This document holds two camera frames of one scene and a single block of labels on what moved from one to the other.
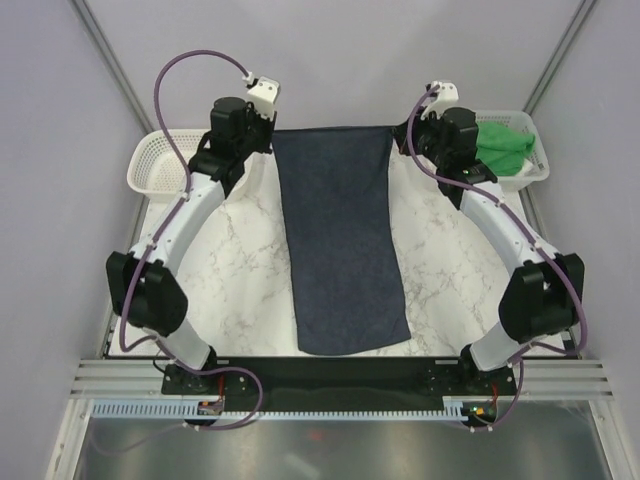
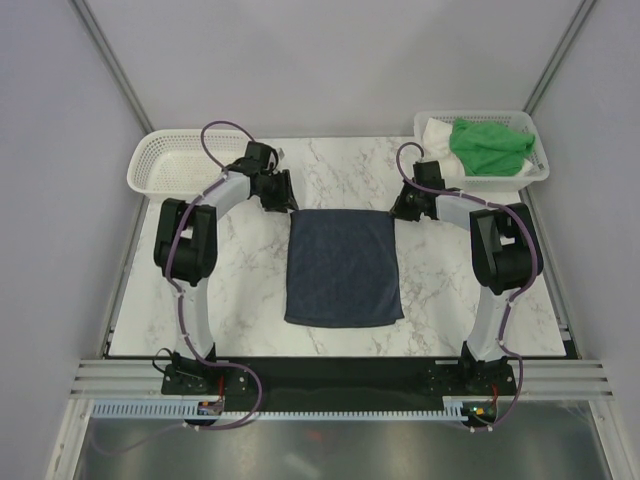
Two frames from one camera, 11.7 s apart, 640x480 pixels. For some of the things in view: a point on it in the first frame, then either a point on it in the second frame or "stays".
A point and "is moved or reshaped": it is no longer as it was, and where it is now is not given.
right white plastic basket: (533, 169) stays
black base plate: (348, 379) stays
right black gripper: (418, 124) -> (400, 211)
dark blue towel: (344, 192) is moved or reshaped
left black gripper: (266, 123) -> (285, 199)
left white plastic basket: (158, 168) stays
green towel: (502, 148) stays
